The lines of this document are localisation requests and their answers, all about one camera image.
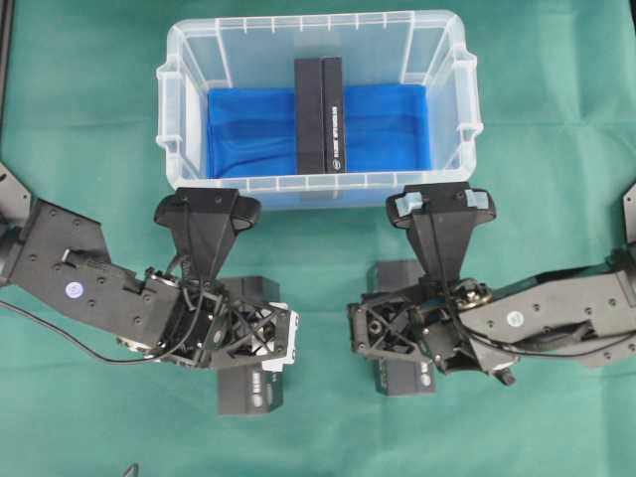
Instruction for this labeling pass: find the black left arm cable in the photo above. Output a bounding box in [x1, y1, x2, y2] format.
[0, 300, 165, 365]

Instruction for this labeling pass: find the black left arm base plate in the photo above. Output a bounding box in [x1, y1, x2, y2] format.
[0, 163, 34, 227]

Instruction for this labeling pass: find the clear plastic storage case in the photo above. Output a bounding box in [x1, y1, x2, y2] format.
[156, 10, 483, 210]

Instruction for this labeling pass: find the small black object bottom edge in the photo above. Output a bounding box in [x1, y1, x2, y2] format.
[122, 462, 139, 477]

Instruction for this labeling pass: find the black frame rail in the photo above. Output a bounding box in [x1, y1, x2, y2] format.
[0, 0, 16, 145]

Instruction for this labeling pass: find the black realsense box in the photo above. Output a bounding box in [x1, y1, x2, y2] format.
[367, 259, 435, 398]
[294, 57, 347, 175]
[217, 276, 283, 416]

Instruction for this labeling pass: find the blue cloth in case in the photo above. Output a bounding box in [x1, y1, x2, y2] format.
[207, 83, 431, 179]

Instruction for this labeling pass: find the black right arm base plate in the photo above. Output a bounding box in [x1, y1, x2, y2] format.
[622, 183, 636, 244]

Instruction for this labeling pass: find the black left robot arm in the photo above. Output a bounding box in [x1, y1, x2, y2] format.
[1, 188, 298, 372]

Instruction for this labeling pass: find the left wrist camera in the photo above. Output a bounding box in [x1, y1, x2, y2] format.
[154, 187, 261, 285]

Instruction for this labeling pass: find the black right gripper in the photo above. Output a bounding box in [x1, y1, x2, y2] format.
[348, 276, 492, 374]

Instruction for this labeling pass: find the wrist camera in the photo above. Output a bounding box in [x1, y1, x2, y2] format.
[386, 182, 497, 284]
[154, 187, 261, 285]

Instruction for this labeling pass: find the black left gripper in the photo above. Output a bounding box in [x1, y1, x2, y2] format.
[155, 275, 298, 371]

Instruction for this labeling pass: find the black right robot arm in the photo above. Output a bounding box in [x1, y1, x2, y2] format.
[348, 245, 635, 386]

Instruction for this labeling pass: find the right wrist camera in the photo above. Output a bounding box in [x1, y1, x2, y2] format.
[386, 182, 497, 284]

